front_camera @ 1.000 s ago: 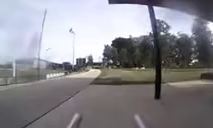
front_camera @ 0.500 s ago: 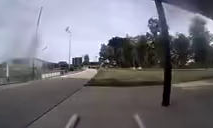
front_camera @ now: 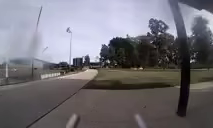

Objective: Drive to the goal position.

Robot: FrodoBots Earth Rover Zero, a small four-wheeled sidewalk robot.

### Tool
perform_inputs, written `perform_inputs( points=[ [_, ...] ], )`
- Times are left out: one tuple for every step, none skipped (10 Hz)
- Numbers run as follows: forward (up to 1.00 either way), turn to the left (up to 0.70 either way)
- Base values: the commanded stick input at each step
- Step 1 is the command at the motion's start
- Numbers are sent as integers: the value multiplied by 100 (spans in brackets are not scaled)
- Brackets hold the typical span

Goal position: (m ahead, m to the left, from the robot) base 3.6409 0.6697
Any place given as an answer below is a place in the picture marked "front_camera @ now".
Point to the dark tall building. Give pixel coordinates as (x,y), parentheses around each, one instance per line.
(77,62)

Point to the building with curved roof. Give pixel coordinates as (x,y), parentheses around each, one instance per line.
(34,62)

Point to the dark thick pole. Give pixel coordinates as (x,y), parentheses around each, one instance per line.
(184,66)

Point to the single tree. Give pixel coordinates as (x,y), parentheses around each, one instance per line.
(86,60)

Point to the robot's own part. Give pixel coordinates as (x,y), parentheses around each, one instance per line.
(72,121)
(140,121)

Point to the low dark building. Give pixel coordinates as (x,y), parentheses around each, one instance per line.
(94,64)

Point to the street lamp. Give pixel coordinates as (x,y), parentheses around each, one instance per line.
(44,50)

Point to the thin leaning pole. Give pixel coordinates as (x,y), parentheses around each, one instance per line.
(36,30)

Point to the grass lawn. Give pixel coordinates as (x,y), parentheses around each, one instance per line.
(134,76)

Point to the row of dark trees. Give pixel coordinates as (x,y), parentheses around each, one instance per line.
(154,50)

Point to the pale concrete path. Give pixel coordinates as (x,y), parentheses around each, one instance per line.
(107,108)

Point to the tall floodlight mast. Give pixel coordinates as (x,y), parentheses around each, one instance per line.
(70,46)

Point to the grey asphalt road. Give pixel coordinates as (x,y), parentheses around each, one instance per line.
(24,100)

